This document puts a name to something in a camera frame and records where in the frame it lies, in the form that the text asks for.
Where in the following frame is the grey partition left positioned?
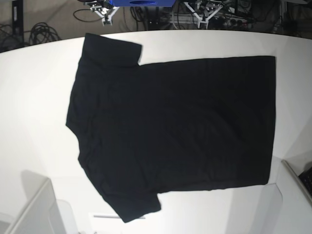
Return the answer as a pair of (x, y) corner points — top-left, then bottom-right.
(0, 170), (79, 234)

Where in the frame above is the blue plastic box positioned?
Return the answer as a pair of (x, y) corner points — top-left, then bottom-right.
(109, 0), (175, 7)

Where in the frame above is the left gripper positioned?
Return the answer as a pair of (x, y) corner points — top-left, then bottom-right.
(183, 0), (222, 28)

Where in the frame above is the black T-shirt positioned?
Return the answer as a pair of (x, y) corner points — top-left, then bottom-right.
(66, 34), (276, 222)

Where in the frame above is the grey partition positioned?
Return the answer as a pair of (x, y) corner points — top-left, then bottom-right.
(0, 170), (79, 234)
(253, 160), (312, 234)

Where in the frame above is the black keyboard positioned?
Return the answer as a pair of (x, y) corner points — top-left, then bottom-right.
(299, 169), (312, 194)

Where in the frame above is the black cable coil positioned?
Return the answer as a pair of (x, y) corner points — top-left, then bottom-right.
(28, 22), (59, 45)

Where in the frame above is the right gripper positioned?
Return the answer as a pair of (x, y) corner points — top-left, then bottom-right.
(89, 0), (119, 26)

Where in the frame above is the black cabinet post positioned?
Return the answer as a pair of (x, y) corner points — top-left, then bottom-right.
(12, 0), (24, 48)

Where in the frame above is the grey partition right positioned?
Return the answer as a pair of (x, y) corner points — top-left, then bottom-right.
(253, 160), (312, 234)

